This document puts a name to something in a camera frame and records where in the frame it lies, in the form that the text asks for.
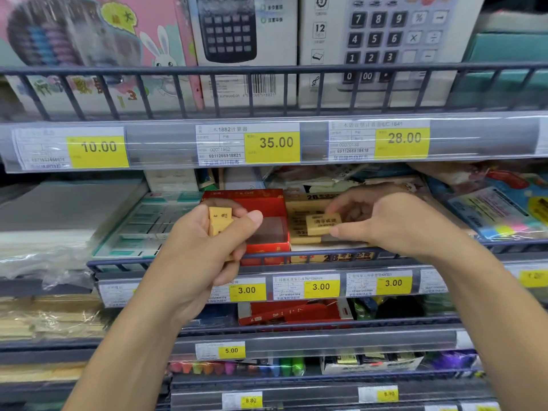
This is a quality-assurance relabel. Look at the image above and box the person's right hand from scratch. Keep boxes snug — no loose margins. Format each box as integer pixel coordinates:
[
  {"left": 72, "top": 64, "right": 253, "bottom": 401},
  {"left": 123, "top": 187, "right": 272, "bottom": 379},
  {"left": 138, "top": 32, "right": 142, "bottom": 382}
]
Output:
[{"left": 324, "top": 184, "right": 455, "bottom": 264}]

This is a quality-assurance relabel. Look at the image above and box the person's left hand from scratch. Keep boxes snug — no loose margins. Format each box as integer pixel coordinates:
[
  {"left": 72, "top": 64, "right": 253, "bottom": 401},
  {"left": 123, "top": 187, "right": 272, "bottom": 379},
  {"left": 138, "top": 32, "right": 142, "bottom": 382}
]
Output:
[{"left": 143, "top": 198, "right": 264, "bottom": 330}]

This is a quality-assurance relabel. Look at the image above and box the small yellow eraser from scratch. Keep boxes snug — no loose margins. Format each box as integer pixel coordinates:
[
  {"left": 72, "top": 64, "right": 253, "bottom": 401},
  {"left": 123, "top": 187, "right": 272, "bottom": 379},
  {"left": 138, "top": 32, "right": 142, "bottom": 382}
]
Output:
[{"left": 208, "top": 206, "right": 234, "bottom": 237}]

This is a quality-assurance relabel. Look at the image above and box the yellow eraser with dark print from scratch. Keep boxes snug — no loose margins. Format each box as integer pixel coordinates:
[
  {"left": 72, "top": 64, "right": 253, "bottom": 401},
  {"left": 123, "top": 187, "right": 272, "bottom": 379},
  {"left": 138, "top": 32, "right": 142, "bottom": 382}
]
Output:
[{"left": 306, "top": 213, "right": 343, "bottom": 237}]

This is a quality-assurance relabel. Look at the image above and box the person's left forearm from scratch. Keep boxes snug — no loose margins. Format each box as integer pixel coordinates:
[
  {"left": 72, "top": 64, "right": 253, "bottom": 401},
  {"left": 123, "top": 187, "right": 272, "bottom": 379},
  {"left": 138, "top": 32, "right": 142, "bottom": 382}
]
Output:
[{"left": 62, "top": 269, "right": 207, "bottom": 411}]

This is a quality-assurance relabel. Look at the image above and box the person's right forearm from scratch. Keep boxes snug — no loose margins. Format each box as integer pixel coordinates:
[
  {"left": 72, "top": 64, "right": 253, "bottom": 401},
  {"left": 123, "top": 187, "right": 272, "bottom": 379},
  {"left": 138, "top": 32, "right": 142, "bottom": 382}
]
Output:
[{"left": 411, "top": 227, "right": 548, "bottom": 411}]

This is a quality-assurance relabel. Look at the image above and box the red eraser display box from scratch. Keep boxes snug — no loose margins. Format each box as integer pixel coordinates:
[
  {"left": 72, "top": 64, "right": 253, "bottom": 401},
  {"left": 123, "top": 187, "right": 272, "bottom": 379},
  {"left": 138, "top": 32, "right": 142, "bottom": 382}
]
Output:
[{"left": 200, "top": 189, "right": 292, "bottom": 267}]

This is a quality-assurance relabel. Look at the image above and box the yellow eraser display box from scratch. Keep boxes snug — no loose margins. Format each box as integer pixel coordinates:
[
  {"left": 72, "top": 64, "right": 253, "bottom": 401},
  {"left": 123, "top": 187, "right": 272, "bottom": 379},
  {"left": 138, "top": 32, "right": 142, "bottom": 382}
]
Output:
[{"left": 284, "top": 192, "right": 388, "bottom": 265}]

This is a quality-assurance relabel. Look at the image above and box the small white cardboard box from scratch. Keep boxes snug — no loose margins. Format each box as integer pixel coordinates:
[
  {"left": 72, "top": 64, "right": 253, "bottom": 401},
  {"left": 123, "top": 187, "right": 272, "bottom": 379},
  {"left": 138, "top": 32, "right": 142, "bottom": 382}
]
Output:
[{"left": 143, "top": 168, "right": 200, "bottom": 193}]

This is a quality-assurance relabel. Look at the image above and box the teal and white staples box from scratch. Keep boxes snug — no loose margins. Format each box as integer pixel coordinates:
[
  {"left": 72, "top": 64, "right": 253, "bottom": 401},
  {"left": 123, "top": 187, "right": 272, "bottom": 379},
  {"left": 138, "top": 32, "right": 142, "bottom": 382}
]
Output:
[{"left": 92, "top": 191, "right": 204, "bottom": 260}]

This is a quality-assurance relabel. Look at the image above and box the flat red cardboard box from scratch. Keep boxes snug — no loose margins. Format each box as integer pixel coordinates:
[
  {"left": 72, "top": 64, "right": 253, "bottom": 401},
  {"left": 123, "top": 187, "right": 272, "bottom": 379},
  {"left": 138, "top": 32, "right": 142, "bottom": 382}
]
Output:
[{"left": 237, "top": 298, "right": 354, "bottom": 327}]

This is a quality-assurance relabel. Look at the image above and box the white box of correction tapes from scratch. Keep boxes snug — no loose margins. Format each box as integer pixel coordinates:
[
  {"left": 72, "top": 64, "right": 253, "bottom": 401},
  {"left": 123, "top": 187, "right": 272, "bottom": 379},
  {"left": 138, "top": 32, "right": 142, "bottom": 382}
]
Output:
[{"left": 320, "top": 352, "right": 424, "bottom": 375}]

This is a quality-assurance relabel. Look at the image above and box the row of colourful highlighters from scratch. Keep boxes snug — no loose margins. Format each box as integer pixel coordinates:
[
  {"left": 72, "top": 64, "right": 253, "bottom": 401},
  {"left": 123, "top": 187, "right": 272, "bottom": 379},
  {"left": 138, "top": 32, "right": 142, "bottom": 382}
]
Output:
[{"left": 169, "top": 357, "right": 307, "bottom": 378}]

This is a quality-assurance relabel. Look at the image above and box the colourful sticky tabs packet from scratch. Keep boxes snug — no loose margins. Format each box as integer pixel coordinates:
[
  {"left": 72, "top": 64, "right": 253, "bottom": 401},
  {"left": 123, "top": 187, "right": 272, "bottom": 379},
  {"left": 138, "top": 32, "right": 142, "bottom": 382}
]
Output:
[{"left": 428, "top": 167, "right": 548, "bottom": 243}]

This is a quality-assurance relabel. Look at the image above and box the purple stationery packet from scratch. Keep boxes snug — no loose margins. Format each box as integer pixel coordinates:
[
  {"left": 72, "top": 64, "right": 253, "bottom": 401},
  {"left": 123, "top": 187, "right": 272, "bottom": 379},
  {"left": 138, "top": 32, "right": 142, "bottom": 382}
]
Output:
[{"left": 432, "top": 351, "right": 472, "bottom": 373}]

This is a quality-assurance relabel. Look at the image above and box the stack of clear plastic sleeves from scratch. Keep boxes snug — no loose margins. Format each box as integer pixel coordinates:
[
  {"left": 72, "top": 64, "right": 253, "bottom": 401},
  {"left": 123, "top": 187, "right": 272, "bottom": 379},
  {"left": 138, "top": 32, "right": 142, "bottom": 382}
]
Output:
[{"left": 0, "top": 180, "right": 149, "bottom": 291}]

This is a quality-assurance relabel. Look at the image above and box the black calculator box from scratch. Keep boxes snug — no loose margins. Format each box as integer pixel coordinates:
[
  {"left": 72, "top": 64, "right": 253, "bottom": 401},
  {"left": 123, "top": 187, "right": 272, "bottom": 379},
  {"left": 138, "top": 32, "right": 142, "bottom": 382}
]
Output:
[{"left": 187, "top": 0, "right": 299, "bottom": 108}]

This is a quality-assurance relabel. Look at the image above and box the large grey calculator box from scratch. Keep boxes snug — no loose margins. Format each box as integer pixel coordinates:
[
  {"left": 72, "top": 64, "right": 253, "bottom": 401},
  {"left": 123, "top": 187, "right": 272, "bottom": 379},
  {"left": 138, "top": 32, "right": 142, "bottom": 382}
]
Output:
[{"left": 298, "top": 0, "right": 486, "bottom": 109}]

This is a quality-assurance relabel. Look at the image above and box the stack of beige wooden rulers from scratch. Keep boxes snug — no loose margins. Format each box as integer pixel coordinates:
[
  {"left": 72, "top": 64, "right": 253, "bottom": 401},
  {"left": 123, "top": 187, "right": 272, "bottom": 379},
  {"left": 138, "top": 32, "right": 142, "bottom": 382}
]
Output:
[{"left": 0, "top": 294, "right": 106, "bottom": 341}]

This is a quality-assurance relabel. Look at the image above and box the teal cardboard box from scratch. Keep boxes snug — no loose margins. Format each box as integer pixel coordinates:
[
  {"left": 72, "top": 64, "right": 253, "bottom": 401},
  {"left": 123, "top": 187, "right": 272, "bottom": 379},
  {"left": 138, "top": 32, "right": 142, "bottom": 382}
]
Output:
[{"left": 450, "top": 32, "right": 548, "bottom": 108}]

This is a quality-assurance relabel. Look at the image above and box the pink abacus toy box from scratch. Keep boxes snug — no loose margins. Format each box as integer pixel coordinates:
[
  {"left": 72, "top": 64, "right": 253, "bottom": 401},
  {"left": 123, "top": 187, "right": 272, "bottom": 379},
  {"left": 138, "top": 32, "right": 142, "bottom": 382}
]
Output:
[{"left": 0, "top": 0, "right": 204, "bottom": 116}]

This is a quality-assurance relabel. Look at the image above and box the dark wire shelf fence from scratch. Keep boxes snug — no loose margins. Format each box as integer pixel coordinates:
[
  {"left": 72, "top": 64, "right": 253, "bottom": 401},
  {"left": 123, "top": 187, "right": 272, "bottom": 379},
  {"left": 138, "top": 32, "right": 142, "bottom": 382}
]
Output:
[
  {"left": 87, "top": 240, "right": 548, "bottom": 275},
  {"left": 0, "top": 62, "right": 548, "bottom": 122}
]

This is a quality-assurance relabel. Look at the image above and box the clear price label rail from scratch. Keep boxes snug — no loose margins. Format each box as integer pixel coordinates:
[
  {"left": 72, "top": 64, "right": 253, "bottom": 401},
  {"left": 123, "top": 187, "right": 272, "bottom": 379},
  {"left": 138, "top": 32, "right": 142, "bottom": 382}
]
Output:
[
  {"left": 171, "top": 324, "right": 474, "bottom": 362},
  {"left": 170, "top": 376, "right": 495, "bottom": 411},
  {"left": 96, "top": 260, "right": 548, "bottom": 309},
  {"left": 0, "top": 110, "right": 548, "bottom": 174}
]

